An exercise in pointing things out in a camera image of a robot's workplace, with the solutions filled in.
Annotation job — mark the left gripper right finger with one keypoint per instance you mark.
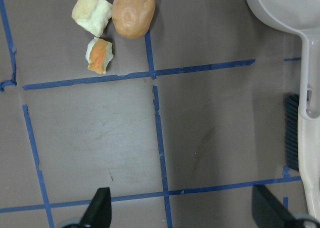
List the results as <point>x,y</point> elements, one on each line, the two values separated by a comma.
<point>268,212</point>

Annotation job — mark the small orange bread piece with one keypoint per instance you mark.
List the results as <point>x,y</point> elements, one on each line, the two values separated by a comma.
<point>99,53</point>

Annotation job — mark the pale bread chunk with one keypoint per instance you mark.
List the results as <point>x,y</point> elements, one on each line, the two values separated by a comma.
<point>92,15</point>

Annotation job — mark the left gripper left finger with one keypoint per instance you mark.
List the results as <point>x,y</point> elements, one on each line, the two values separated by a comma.
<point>97,215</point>

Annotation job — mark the white hand brush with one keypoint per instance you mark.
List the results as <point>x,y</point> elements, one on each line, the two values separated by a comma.
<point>302,151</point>

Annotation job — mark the round brown bread roll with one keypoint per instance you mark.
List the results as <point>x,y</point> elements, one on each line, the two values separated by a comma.
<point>132,18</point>

